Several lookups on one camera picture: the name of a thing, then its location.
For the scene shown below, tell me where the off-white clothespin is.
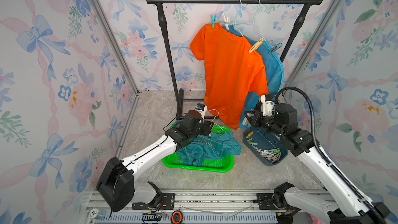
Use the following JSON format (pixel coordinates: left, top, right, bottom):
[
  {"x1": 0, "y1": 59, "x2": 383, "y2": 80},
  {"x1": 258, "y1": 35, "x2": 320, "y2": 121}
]
[{"x1": 242, "y1": 117, "x2": 249, "y2": 125}]

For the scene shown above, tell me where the orange t-shirt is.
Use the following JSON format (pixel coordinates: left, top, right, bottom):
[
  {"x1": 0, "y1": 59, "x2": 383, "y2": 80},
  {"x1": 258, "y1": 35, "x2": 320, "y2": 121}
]
[{"x1": 190, "y1": 23, "x2": 268, "y2": 130}]

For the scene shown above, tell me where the beige clothespin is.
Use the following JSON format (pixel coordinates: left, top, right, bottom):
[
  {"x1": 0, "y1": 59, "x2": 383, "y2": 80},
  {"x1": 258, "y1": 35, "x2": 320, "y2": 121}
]
[{"x1": 249, "y1": 38, "x2": 264, "y2": 54}]

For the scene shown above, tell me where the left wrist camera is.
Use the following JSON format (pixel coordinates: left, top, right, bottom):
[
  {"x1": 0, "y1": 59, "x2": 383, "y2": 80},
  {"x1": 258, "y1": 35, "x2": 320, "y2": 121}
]
[{"x1": 195, "y1": 103, "x2": 207, "y2": 119}]

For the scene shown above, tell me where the green plastic tray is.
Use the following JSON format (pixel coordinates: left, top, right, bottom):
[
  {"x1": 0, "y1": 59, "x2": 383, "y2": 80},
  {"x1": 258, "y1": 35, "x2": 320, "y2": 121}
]
[{"x1": 161, "y1": 123, "x2": 235, "y2": 174}]

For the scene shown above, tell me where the dark teal clothespin bin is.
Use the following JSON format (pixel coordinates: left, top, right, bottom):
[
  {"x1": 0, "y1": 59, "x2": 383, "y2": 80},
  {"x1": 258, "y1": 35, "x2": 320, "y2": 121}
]
[{"x1": 243, "y1": 127, "x2": 289, "y2": 167}]

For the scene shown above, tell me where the black clothes rack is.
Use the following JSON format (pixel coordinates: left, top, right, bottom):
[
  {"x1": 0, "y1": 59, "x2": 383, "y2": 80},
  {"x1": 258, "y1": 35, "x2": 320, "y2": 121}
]
[{"x1": 146, "y1": 0, "x2": 323, "y2": 120}]

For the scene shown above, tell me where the bright teal clothespin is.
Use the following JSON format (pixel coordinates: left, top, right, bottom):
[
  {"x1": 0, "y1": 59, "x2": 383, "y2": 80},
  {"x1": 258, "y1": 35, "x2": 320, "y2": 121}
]
[{"x1": 210, "y1": 15, "x2": 217, "y2": 28}]

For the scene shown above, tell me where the light teal wire hanger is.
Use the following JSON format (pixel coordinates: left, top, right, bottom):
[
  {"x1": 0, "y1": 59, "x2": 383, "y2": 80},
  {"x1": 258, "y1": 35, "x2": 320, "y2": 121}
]
[{"x1": 251, "y1": 0, "x2": 266, "y2": 40}]

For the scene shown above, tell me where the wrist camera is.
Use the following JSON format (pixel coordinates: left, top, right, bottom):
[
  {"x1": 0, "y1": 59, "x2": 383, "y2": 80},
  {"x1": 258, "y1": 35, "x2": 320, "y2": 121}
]
[
  {"x1": 195, "y1": 103, "x2": 207, "y2": 119},
  {"x1": 260, "y1": 94, "x2": 275, "y2": 116}
]

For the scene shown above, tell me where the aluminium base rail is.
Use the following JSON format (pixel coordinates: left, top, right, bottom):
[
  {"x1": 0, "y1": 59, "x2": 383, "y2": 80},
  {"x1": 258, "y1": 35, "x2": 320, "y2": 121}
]
[{"x1": 79, "y1": 189, "x2": 333, "y2": 224}]

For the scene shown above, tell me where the black corrugated cable hose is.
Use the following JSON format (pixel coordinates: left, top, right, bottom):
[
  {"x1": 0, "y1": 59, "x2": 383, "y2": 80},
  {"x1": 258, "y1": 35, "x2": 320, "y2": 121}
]
[{"x1": 274, "y1": 86, "x2": 388, "y2": 224}]

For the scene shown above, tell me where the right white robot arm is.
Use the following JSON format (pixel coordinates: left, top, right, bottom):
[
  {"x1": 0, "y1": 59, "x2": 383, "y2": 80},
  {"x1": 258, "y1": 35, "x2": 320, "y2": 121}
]
[{"x1": 244, "y1": 102, "x2": 390, "y2": 224}]

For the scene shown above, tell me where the teal t-shirt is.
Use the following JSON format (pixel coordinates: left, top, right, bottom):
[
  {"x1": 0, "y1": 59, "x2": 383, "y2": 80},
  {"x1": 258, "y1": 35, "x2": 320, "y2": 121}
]
[{"x1": 239, "y1": 40, "x2": 285, "y2": 128}]

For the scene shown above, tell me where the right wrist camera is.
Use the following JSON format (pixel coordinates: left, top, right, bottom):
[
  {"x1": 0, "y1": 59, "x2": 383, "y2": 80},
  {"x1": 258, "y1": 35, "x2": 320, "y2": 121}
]
[{"x1": 260, "y1": 94, "x2": 275, "y2": 116}]

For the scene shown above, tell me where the white clothespin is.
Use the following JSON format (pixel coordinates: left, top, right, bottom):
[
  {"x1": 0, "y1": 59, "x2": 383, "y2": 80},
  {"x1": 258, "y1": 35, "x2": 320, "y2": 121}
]
[{"x1": 221, "y1": 13, "x2": 231, "y2": 31}]

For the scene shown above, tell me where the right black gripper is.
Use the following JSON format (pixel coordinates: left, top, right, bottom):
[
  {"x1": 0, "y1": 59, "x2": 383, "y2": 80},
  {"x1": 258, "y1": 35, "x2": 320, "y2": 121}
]
[{"x1": 245, "y1": 109, "x2": 285, "y2": 139}]

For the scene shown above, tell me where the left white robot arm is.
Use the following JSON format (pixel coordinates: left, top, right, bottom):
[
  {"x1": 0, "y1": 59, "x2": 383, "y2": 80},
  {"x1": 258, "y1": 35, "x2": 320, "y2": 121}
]
[{"x1": 96, "y1": 110, "x2": 214, "y2": 213}]

